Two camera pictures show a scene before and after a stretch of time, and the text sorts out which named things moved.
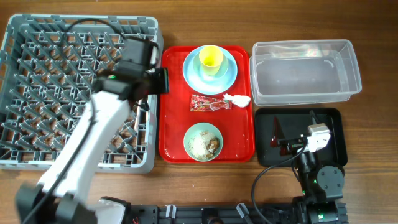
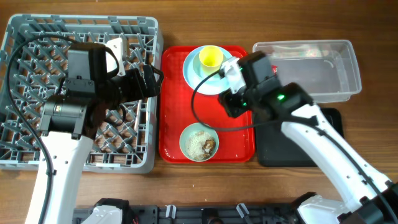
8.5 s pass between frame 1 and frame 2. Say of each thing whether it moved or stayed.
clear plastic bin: stayed
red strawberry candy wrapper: moved
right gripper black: moved
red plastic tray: stayed
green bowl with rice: moved
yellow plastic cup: stayed
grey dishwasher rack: stayed
